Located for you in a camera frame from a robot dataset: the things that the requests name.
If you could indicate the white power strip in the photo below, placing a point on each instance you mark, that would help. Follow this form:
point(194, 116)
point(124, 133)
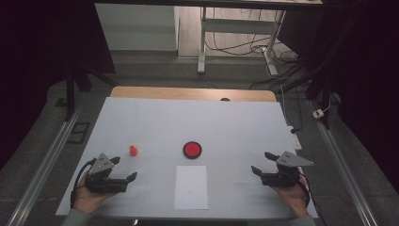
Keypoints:
point(295, 139)

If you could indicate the black metal stand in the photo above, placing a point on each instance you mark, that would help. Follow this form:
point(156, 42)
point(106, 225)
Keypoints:
point(323, 94)
point(70, 94)

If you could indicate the person's left hand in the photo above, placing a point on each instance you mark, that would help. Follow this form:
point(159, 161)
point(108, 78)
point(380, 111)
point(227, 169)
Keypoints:
point(86, 201)

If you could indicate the orange bottle cap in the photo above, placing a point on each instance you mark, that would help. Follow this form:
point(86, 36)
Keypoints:
point(132, 147)

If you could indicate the wooden table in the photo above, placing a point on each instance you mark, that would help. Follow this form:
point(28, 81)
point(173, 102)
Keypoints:
point(175, 93)

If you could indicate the grey cabinet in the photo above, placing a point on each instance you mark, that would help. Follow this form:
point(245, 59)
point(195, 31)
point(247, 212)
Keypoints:
point(135, 28)

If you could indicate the black floor socket plate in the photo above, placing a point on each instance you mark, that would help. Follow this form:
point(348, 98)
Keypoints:
point(78, 132)

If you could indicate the small orange plastic bottle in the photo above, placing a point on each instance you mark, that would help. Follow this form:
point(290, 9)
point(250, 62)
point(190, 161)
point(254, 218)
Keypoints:
point(134, 152)

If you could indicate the person's right hand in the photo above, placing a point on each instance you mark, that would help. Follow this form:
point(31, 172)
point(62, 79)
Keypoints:
point(295, 197)

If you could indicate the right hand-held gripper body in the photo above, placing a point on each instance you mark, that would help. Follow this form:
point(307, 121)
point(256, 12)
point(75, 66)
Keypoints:
point(288, 160)

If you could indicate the white-legged desk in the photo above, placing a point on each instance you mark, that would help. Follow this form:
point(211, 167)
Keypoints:
point(238, 25)

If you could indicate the aluminium floor rail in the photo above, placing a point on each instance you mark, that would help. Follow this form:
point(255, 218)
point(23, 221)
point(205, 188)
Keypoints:
point(342, 163)
point(47, 166)

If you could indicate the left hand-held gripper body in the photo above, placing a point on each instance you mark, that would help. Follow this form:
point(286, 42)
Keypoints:
point(100, 166)

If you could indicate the red round dish black rim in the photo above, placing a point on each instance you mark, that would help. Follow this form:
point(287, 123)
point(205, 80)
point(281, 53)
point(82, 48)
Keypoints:
point(192, 149)

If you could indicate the dark curtain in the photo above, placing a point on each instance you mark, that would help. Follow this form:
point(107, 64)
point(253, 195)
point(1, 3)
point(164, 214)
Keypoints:
point(367, 62)
point(37, 47)

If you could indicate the white paper sheet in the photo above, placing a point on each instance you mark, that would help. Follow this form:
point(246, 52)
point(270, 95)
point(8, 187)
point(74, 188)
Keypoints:
point(191, 188)

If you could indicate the dark round table grommet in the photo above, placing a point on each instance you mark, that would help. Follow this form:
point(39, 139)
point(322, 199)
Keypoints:
point(225, 99)

